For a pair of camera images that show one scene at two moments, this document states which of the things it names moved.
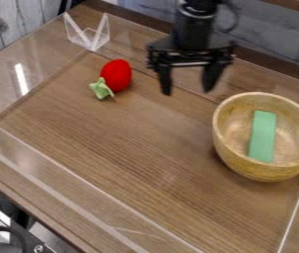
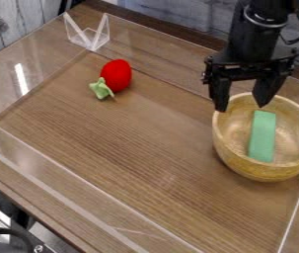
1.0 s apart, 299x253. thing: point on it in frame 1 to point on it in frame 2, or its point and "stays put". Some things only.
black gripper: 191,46 to 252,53
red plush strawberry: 118,75 stays put
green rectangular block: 262,136 stays put
